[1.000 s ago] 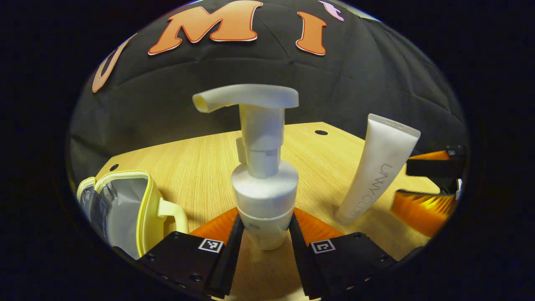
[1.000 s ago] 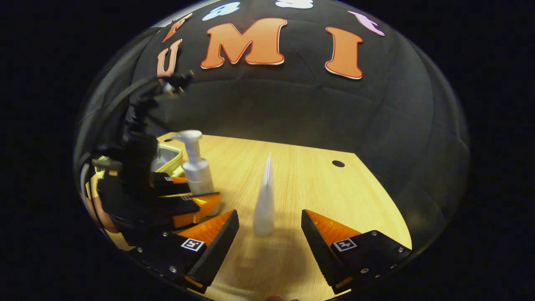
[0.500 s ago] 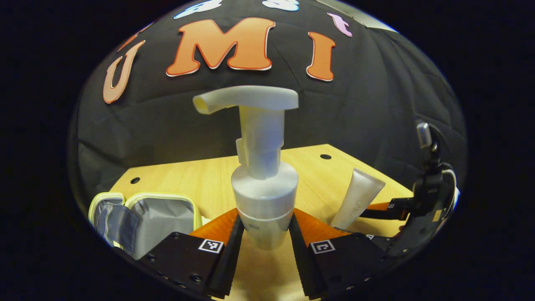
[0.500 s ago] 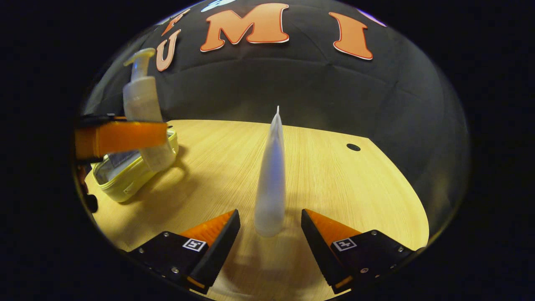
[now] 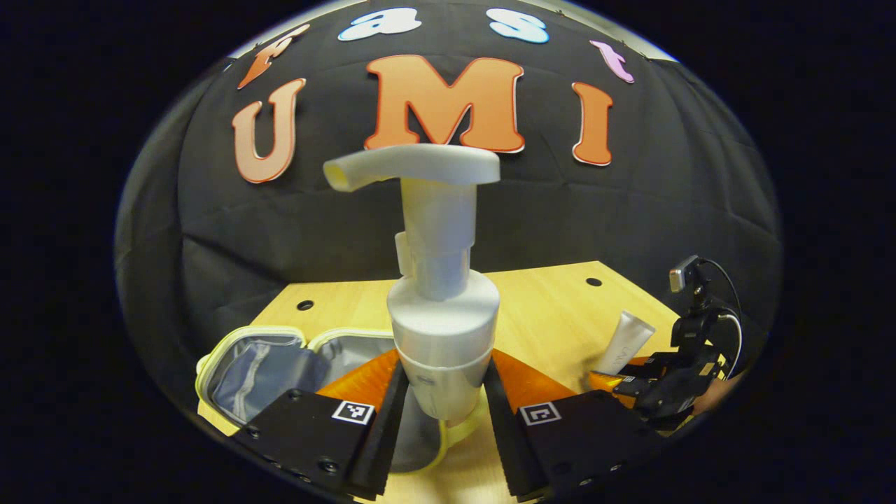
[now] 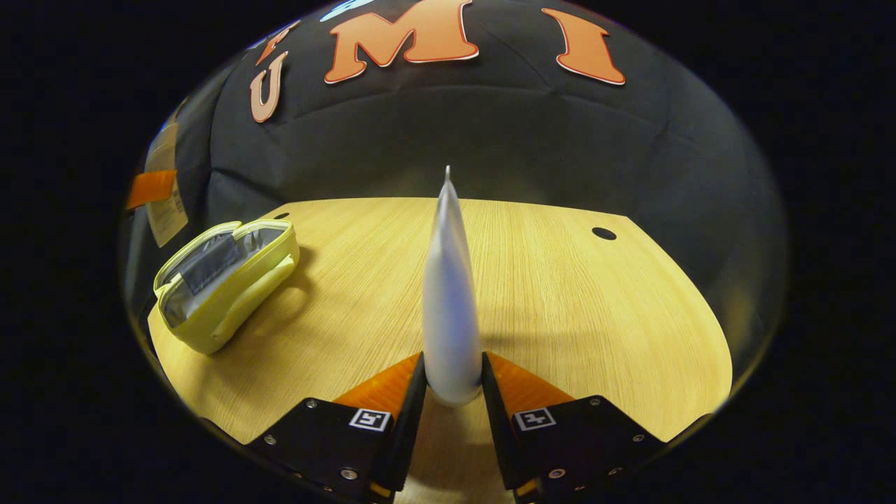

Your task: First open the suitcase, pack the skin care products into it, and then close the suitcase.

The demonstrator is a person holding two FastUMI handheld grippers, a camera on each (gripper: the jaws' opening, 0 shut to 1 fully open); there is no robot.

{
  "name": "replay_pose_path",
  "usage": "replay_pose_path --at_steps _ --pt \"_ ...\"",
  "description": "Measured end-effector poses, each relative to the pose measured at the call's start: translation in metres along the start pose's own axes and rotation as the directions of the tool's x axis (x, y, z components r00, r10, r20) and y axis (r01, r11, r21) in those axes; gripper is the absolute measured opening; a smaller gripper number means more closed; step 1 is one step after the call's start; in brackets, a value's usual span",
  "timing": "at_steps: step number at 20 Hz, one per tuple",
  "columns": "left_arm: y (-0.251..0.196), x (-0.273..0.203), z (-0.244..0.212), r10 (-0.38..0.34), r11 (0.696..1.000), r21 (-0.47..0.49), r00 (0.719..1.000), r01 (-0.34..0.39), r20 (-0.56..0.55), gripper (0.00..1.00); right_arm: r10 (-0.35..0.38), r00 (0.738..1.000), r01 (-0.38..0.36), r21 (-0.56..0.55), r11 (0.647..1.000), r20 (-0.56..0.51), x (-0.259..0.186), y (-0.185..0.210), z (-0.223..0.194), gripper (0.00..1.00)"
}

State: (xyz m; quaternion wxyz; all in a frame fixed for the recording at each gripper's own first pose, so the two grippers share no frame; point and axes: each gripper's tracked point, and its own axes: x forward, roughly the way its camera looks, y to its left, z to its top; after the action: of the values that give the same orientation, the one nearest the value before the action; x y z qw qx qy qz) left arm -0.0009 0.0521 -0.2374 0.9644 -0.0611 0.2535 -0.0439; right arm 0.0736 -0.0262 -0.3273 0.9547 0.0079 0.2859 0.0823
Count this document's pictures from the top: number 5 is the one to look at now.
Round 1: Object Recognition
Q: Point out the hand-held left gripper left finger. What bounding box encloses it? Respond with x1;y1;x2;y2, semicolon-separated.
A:
231;350;410;501

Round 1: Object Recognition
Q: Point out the white squeeze tube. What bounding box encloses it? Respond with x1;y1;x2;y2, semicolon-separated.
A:
594;311;657;375

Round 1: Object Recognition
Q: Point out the pale yellow suitcase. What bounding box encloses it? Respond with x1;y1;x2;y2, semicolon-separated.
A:
195;325;491;477

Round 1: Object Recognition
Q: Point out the white pump bottle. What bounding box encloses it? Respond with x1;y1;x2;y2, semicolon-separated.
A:
322;143;502;428

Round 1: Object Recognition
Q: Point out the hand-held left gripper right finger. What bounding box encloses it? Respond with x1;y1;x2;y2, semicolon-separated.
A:
483;350;666;501

